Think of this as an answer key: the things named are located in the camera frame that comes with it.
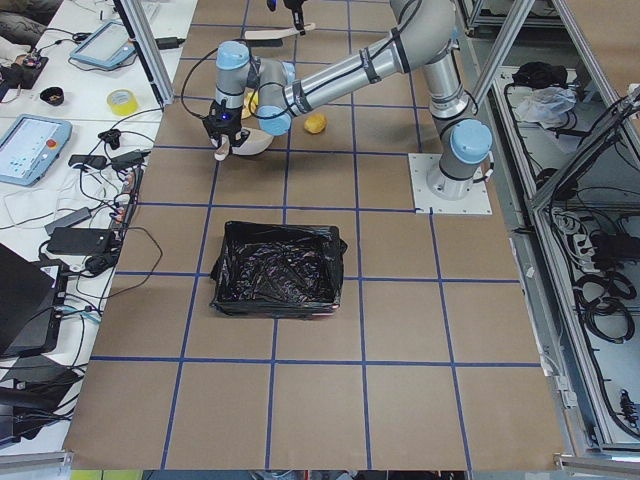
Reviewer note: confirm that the pink bin with black bag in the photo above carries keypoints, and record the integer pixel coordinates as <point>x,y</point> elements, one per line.
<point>279,271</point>

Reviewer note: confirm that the round golden bread roll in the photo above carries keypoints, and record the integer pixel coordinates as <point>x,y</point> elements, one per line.
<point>315,124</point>

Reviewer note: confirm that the black small bowl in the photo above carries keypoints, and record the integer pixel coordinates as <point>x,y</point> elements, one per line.
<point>53,96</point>

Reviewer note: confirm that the yellow tape roll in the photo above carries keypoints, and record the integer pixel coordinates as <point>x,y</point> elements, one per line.
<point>122,102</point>

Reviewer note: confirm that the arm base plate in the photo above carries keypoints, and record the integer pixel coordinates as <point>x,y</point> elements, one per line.
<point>434,193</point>

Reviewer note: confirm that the yellow sponge piece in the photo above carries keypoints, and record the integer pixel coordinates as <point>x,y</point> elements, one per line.
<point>250,104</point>

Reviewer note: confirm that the blue teach pendant tablet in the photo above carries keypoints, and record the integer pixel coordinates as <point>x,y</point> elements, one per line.
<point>106,48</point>

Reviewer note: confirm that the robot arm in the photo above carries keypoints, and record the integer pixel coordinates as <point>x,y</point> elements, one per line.
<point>422,39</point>

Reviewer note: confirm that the black power adapter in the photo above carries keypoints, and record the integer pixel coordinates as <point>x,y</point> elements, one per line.
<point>80,241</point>

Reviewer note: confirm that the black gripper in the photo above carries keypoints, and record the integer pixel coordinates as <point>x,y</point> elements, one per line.
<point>223,133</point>
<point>298,20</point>

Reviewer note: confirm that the white hand brush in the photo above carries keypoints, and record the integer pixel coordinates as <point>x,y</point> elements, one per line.
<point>274,37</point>

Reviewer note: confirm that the black laptop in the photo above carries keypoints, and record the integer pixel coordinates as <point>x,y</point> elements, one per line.
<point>32,297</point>

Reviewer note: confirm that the aluminium frame post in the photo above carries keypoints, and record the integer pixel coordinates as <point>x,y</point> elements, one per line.
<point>140,33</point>

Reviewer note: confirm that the beige plastic dustpan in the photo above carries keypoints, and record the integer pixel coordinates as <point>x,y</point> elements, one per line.
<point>256,142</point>

